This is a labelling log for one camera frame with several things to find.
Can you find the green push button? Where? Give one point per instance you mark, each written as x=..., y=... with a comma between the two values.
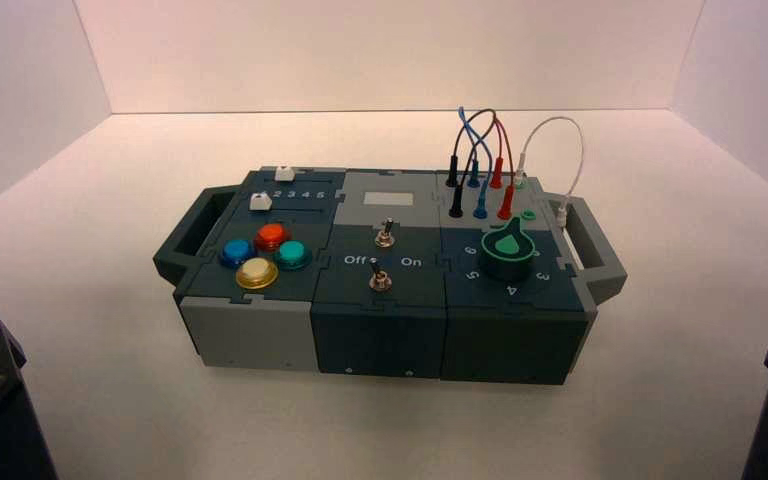
x=292, y=254

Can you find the dark teal and grey task box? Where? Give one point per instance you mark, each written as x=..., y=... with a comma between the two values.
x=384, y=331

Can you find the white slider knob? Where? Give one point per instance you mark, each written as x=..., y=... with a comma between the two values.
x=261, y=201
x=284, y=173

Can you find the green banana socket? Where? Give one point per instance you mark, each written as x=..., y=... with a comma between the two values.
x=528, y=215

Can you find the metal toggle switch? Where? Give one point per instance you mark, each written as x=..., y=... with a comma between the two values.
x=384, y=235
x=378, y=278

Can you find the yellow push button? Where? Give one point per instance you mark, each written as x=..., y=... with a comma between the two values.
x=256, y=272

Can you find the blue push button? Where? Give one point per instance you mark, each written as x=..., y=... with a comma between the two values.
x=236, y=252

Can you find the green and black rotary knob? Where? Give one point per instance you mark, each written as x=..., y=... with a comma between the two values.
x=508, y=250

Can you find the red push button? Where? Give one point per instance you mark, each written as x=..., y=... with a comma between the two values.
x=271, y=236

